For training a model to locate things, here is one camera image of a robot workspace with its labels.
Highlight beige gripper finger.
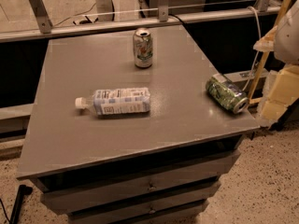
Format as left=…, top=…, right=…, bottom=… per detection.
left=253, top=26, right=278, bottom=52
left=257, top=64, right=299, bottom=127

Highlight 7up soda can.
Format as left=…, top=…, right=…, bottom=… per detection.
left=133, top=28, right=153, bottom=68

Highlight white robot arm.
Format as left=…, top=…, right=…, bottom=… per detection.
left=253, top=0, right=299, bottom=127

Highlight green soda can lying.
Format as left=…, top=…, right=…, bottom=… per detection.
left=206, top=74, right=249, bottom=114

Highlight metal railing bar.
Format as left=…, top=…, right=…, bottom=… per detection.
left=0, top=6, right=281, bottom=44

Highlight grey drawer cabinet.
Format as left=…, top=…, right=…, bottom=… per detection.
left=17, top=26, right=257, bottom=224

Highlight clear plastic water bottle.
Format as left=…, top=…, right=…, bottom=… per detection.
left=75, top=88, right=150, bottom=116

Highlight black stand foot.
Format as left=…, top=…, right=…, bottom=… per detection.
left=10, top=185, right=33, bottom=224

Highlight wooden ladder frame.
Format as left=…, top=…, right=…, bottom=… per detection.
left=248, top=0, right=292, bottom=105

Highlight white cable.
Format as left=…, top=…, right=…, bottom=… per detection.
left=242, top=5, right=262, bottom=91

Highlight middle metal bracket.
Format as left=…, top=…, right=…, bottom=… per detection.
left=158, top=0, right=168, bottom=22

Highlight left metal bracket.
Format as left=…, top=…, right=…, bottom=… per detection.
left=28, top=0, right=52, bottom=34

